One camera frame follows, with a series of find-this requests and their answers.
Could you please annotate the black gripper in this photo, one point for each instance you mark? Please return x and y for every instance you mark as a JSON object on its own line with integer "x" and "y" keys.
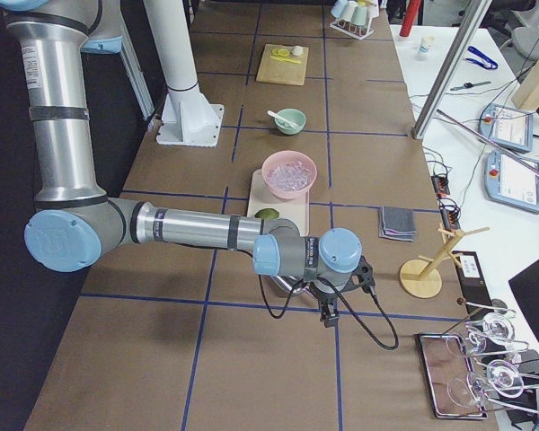
{"x": 324, "y": 298}

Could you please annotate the white plastic spoon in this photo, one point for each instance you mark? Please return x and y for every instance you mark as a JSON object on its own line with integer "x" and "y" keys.
{"x": 275, "y": 115}

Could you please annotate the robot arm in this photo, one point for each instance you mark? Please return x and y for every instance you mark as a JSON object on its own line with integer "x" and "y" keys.
{"x": 76, "y": 222}

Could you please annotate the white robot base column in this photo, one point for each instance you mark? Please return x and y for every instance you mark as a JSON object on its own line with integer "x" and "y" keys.
{"x": 187, "y": 118}

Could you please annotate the pile of ice cubes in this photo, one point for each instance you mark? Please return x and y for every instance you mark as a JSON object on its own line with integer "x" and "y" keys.
{"x": 290, "y": 177}

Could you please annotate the pink bowl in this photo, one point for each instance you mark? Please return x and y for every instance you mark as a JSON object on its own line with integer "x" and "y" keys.
{"x": 283, "y": 157}

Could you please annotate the mint green bowl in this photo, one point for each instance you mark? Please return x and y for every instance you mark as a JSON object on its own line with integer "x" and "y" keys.
{"x": 294, "y": 114}

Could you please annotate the wooden paper towel stand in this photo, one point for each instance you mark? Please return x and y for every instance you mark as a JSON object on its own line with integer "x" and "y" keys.
{"x": 420, "y": 278}

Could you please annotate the grey folded cloth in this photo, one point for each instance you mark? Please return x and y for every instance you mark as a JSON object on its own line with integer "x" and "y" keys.
{"x": 396, "y": 223}

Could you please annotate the green lime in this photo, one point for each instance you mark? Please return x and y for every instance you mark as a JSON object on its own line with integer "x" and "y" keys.
{"x": 267, "y": 214}

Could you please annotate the black tray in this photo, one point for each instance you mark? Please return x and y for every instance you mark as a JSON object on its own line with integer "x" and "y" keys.
{"x": 445, "y": 367}

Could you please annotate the beige tray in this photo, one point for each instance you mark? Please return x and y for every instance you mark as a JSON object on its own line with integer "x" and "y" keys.
{"x": 296, "y": 210}

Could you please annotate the wine glass far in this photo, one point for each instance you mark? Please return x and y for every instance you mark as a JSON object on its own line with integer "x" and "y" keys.
{"x": 490, "y": 330}

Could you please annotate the wine glass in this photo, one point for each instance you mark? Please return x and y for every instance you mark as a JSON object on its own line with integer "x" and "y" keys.
{"x": 490, "y": 330}
{"x": 500, "y": 381}

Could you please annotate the wine glass near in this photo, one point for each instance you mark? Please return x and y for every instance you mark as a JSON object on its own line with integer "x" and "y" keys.
{"x": 500, "y": 381}

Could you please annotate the teach pendant near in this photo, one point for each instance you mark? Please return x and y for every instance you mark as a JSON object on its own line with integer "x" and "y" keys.
{"x": 511, "y": 183}

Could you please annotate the teach pendant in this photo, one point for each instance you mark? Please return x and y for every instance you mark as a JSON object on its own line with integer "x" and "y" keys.
{"x": 511, "y": 183}
{"x": 508, "y": 127}

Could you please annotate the wooden cutting board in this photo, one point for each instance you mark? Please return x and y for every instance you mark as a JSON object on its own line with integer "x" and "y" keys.
{"x": 274, "y": 72}

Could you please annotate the teach pendant far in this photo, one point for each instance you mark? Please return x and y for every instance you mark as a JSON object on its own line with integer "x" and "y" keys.
{"x": 508, "y": 127}

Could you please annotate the yellow plastic knife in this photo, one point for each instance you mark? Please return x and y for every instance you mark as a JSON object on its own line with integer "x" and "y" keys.
{"x": 286, "y": 59}

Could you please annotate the white steamed bun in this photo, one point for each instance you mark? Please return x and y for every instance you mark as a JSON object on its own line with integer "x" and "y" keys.
{"x": 297, "y": 51}

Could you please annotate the green smartwatch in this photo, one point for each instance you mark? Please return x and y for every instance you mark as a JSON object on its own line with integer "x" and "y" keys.
{"x": 469, "y": 85}

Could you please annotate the metal cup rack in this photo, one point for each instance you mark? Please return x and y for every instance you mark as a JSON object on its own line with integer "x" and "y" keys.
{"x": 358, "y": 32}

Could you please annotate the paper cup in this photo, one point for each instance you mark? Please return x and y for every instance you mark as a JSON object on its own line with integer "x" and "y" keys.
{"x": 426, "y": 43}

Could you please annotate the green cup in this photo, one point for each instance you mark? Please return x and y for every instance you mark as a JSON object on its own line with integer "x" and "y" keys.
{"x": 359, "y": 16}

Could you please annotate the white cup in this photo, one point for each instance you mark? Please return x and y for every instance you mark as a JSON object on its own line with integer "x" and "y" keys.
{"x": 348, "y": 10}

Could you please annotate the blue cup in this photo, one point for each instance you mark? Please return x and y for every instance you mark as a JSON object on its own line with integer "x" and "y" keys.
{"x": 338, "y": 8}

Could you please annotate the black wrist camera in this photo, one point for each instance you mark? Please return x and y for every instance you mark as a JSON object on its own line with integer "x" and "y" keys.
{"x": 362, "y": 277}

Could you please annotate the aluminium frame post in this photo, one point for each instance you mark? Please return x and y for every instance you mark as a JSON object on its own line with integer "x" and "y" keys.
{"x": 473, "y": 16}

